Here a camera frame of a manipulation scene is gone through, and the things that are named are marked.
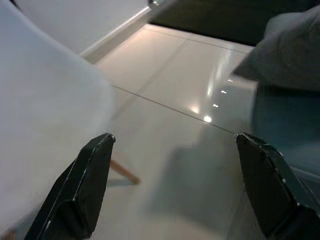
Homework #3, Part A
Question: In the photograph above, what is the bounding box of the white skirting board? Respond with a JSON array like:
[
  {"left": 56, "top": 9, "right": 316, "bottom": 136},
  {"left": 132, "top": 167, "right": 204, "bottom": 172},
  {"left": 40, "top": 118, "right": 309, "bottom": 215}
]
[{"left": 79, "top": 5, "right": 153, "bottom": 63}]

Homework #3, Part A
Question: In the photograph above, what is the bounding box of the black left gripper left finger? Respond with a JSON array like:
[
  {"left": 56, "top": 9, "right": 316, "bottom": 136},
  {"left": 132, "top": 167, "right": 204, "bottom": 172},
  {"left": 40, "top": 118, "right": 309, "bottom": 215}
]
[{"left": 24, "top": 132, "right": 116, "bottom": 240}]

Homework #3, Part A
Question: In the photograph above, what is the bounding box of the white plastic shell chair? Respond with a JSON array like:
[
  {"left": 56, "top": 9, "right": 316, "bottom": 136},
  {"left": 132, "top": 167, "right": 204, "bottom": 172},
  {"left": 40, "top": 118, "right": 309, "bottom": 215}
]
[{"left": 0, "top": 0, "right": 141, "bottom": 240}]

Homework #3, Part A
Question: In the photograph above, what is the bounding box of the dark cabinet with metal edge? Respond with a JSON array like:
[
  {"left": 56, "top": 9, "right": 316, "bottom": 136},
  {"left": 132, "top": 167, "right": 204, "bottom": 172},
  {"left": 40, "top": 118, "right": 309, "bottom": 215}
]
[{"left": 147, "top": 0, "right": 320, "bottom": 47}]

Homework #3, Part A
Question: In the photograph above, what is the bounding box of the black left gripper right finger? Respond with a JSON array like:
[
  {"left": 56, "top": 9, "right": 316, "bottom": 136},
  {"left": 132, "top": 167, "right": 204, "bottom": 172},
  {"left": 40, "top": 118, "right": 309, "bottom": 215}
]
[{"left": 235, "top": 132, "right": 320, "bottom": 240}]

